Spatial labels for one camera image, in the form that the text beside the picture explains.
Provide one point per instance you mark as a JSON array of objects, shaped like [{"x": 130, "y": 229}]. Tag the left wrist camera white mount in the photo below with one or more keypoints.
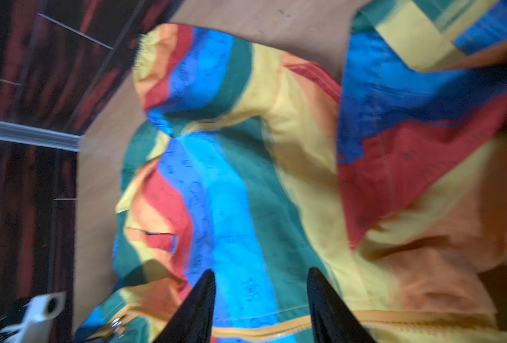
[{"x": 31, "y": 320}]

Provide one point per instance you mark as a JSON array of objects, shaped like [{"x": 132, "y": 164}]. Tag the aluminium frame post left corner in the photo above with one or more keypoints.
[{"x": 22, "y": 134}]

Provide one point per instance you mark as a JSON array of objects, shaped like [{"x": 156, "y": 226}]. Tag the rainbow striped zip jacket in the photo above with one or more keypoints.
[{"x": 257, "y": 165}]

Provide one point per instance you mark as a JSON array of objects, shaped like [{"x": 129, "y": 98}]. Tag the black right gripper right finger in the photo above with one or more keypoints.
[{"x": 331, "y": 320}]

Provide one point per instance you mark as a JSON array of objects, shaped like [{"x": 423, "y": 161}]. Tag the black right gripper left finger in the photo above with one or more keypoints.
[{"x": 192, "y": 322}]

